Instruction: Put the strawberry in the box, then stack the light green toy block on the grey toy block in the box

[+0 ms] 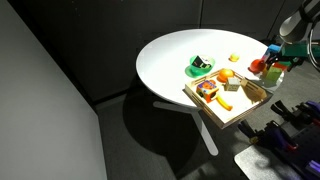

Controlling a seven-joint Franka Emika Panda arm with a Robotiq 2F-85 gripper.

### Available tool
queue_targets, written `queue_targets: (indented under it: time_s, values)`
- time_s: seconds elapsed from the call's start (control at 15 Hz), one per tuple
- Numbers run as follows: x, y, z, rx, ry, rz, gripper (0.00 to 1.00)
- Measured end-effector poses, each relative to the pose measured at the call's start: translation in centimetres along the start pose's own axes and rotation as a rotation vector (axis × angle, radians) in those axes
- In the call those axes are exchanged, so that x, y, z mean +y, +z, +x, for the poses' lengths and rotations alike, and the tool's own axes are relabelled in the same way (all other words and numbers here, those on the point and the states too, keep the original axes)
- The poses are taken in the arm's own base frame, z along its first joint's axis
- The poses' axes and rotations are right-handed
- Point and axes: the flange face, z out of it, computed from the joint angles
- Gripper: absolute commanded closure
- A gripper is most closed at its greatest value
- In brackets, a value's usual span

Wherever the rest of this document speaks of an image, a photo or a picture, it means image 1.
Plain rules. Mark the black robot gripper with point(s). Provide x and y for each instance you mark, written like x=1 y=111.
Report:
x=295 y=61

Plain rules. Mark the light green toy block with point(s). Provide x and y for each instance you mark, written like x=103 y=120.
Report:
x=273 y=74

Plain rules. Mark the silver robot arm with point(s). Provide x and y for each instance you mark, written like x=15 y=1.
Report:
x=301 y=22

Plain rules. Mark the pink toy block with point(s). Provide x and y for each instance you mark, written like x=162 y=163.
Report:
x=265 y=57

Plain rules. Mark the red toy block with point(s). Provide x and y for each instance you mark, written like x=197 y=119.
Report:
x=280 y=66

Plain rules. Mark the red toy apple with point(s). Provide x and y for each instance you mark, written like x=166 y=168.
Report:
x=257 y=66

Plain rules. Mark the blue toy block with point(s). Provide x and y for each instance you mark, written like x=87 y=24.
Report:
x=273 y=49

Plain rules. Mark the dark green toy block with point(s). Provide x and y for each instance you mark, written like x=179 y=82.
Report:
x=284 y=64

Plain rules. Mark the yellow toy lemon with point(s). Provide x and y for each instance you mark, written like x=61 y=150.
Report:
x=234 y=57

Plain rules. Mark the grey toy block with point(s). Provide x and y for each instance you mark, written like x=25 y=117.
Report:
x=232 y=84

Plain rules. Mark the orange toy fruit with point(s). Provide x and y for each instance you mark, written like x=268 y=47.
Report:
x=224 y=74

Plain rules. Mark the wooden tray box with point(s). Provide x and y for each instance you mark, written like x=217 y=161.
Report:
x=248 y=97

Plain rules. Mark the yellow toy banana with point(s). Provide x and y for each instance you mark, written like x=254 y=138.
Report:
x=223 y=103

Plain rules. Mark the purple orange spring clamp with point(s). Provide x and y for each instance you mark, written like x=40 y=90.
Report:
x=301 y=115

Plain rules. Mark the multicoloured patterned cube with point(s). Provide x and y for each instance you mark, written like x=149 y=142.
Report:
x=207 y=90

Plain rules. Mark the black white tagged cube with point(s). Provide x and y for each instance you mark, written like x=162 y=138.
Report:
x=199 y=62

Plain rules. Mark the green bowl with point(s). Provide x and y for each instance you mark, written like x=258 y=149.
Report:
x=193 y=71

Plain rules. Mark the black perforated mounting board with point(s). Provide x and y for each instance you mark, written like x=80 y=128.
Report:
x=300 y=150

